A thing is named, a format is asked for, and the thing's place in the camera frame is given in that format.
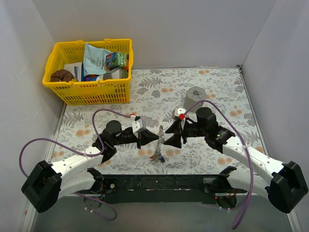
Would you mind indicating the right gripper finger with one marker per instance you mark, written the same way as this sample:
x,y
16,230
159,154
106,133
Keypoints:
x,y
175,127
174,141

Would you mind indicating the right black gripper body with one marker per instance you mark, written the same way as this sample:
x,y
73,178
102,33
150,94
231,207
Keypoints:
x,y
182,133

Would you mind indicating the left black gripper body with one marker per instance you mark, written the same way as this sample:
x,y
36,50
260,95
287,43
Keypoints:
x,y
139,139

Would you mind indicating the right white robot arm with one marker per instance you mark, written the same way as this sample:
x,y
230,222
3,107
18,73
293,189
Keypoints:
x,y
283,184

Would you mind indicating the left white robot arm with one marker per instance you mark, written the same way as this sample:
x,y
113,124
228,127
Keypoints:
x,y
49,182

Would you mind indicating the floral table mat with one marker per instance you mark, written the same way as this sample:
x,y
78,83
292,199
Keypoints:
x,y
154,95

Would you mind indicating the grey paper roll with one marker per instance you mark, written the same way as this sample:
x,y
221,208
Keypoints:
x,y
193,95

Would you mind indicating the yellow plastic basket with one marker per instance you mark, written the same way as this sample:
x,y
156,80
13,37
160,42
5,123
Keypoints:
x,y
94,92

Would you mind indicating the green blue carton box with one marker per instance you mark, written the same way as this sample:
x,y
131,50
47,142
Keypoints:
x,y
115,60

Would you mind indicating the light blue chips bag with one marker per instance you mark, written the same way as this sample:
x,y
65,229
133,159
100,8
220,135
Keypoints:
x,y
94,59

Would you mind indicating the white paper box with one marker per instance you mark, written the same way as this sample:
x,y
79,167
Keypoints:
x,y
76,69

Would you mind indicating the brown round object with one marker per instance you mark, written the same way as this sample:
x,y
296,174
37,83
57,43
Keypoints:
x,y
61,76

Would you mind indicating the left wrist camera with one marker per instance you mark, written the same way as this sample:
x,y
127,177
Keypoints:
x,y
137,125

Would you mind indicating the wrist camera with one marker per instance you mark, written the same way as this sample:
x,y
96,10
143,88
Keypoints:
x,y
137,125
179,113

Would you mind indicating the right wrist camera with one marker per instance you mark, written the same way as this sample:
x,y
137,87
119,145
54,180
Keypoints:
x,y
179,113

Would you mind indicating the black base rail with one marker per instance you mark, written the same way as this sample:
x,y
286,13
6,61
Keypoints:
x,y
168,188

